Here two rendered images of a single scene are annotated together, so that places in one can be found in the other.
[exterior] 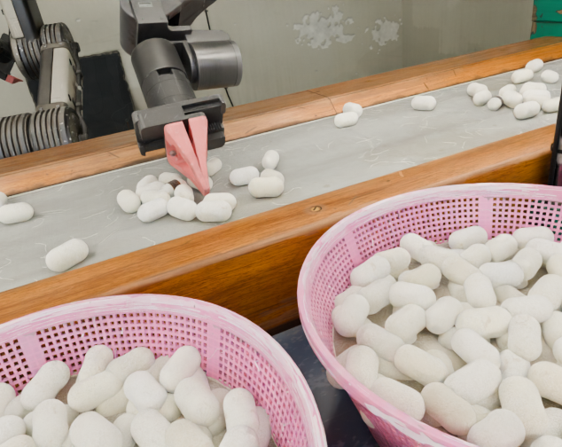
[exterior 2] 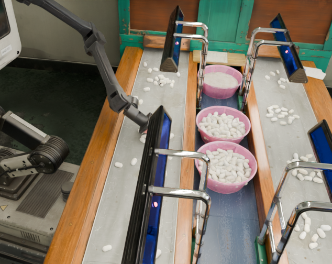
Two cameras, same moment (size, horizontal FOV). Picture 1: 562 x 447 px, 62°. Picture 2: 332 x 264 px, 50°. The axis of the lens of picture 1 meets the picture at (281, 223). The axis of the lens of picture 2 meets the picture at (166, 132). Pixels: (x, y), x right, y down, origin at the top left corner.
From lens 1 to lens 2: 1.55 m
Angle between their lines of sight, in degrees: 57
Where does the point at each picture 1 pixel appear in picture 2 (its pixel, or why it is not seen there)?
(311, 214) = (191, 127)
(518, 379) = (231, 132)
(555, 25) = (128, 42)
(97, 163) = (112, 144)
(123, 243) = not seen: hidden behind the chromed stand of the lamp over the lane
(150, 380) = (210, 154)
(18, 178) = (107, 158)
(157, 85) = (141, 116)
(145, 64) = (134, 112)
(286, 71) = not seen: outside the picture
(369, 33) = not seen: outside the picture
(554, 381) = (233, 130)
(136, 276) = (192, 147)
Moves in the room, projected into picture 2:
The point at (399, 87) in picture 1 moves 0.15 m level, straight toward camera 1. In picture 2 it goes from (130, 84) to (150, 95)
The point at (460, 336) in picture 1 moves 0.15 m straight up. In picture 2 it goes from (223, 131) to (228, 106)
